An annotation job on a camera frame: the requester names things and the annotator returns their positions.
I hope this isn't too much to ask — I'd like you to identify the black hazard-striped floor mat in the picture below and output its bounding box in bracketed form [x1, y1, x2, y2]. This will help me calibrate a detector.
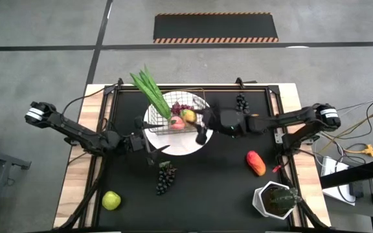
[153, 12, 280, 44]

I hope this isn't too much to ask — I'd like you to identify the red mango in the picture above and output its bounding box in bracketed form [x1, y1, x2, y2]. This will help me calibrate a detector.
[245, 150, 267, 177]

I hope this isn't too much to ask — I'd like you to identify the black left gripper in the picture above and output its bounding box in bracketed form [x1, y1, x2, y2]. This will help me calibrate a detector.
[119, 115, 172, 166]

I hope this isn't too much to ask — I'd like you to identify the black metal table frame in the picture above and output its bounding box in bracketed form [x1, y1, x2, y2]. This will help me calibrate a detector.
[53, 77, 332, 233]

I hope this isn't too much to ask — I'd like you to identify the round white plate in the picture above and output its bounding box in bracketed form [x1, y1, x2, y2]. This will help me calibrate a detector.
[143, 90, 214, 156]

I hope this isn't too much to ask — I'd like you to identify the yellow round fruit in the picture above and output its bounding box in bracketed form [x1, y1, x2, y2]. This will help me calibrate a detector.
[180, 109, 198, 124]

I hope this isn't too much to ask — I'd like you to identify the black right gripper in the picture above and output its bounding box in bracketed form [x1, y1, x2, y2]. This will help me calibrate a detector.
[192, 105, 249, 146]

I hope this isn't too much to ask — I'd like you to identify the green apple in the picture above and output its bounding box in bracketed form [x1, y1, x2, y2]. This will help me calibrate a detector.
[101, 190, 122, 212]

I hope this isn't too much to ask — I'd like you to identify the pink peach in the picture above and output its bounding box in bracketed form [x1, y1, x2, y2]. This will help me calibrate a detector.
[170, 115, 187, 131]

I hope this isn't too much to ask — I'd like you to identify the cactus in white pot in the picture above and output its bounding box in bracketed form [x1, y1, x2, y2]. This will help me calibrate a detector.
[252, 180, 303, 221]

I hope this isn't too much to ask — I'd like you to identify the black table mat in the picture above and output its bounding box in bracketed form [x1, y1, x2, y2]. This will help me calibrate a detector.
[113, 89, 280, 227]

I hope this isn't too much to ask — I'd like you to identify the red grape bunch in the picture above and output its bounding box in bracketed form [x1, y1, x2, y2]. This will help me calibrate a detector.
[170, 101, 194, 116]

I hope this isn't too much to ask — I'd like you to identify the green onion bunch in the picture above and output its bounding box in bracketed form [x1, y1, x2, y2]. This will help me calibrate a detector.
[130, 64, 173, 120]

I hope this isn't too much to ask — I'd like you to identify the small black grape bunch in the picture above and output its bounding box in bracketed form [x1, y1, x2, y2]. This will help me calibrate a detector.
[235, 93, 251, 115]

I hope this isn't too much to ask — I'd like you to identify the wire mesh basket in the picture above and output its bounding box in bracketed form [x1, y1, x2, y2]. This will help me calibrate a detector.
[148, 91, 210, 135]

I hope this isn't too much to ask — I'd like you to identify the large black grape bunch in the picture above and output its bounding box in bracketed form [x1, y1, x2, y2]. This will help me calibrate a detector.
[155, 161, 177, 196]

